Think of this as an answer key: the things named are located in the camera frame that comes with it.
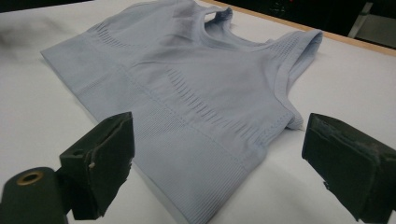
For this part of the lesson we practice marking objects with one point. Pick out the light blue knit tank top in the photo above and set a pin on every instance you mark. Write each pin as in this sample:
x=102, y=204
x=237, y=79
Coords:
x=193, y=102

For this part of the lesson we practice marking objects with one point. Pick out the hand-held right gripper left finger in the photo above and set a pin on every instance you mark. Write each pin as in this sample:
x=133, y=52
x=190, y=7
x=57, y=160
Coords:
x=99, y=161

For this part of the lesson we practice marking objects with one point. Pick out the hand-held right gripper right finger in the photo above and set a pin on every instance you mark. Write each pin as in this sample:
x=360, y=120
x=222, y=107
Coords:
x=351, y=161

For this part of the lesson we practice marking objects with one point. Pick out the metal stand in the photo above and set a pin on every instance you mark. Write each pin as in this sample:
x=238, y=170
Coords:
x=372, y=26

